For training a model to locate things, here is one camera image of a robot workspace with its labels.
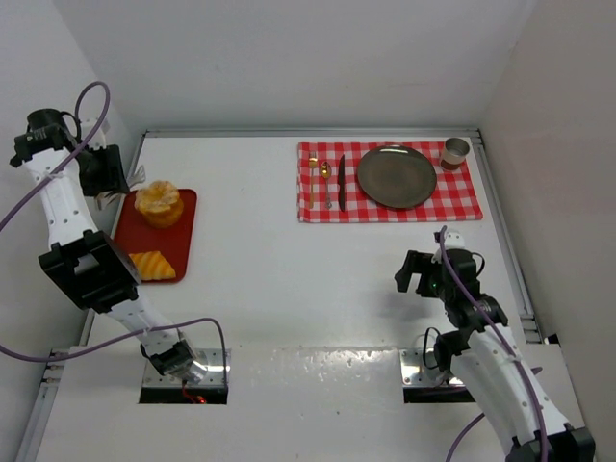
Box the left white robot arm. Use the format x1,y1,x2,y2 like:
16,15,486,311
10,109,207,384

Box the black knife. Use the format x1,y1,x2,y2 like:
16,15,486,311
338,155,347,212

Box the metal cup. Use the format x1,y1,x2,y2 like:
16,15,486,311
439,138,471,171

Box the red white checkered cloth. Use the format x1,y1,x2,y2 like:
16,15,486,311
297,141,483,223

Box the dark round plate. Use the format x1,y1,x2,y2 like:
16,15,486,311
356,144,437,209

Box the red tray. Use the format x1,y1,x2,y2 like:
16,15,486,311
113,189,197,284

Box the gold fork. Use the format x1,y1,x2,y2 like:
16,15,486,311
308,152,319,209

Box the metal tongs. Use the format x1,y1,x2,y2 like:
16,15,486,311
95,166,146,211

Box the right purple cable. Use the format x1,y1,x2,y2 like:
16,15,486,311
435,225,552,462

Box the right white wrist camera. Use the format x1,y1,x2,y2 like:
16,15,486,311
431,229,466,264

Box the orange croissant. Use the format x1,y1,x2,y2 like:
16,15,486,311
129,250,176,281

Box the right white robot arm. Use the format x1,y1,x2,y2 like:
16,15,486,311
395,248,596,461

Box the iridescent spoon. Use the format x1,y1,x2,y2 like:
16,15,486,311
320,161,332,210

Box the round orange bread bun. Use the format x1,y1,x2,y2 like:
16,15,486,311
134,180,184,229

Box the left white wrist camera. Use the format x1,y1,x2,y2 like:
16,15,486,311
81,117,110,150

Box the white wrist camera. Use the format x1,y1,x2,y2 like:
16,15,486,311
431,229,466,264
81,117,110,150

